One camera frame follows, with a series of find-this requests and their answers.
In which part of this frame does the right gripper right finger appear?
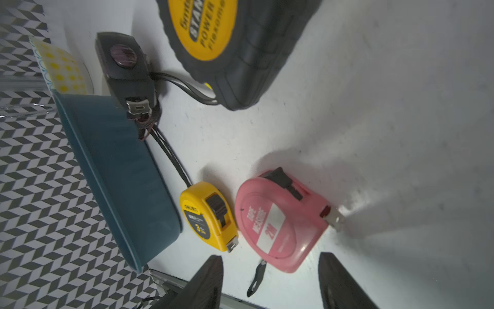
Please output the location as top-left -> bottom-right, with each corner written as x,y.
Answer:
318,252 -> 378,309

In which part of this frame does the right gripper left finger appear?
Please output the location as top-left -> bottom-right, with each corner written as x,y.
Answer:
151,255 -> 224,309

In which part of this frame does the yellow square tape measure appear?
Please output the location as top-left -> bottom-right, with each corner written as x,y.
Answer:
148,125 -> 240,254

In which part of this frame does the pink tape measure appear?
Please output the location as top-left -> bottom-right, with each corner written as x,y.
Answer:
234,167 -> 346,297

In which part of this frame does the teal plastic storage box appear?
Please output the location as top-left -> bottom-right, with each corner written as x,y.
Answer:
53,91 -> 182,274

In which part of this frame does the small black tape measure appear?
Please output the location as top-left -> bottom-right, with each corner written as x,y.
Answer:
95,32 -> 162,140

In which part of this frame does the yellow patterned small bowl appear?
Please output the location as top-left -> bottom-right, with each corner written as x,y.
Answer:
30,37 -> 94,95

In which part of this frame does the aluminium front rail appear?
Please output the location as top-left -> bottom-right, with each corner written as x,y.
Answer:
149,270 -> 259,308

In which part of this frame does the chrome wire cup stand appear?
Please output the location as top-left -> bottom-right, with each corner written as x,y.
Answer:
1,104 -> 56,118

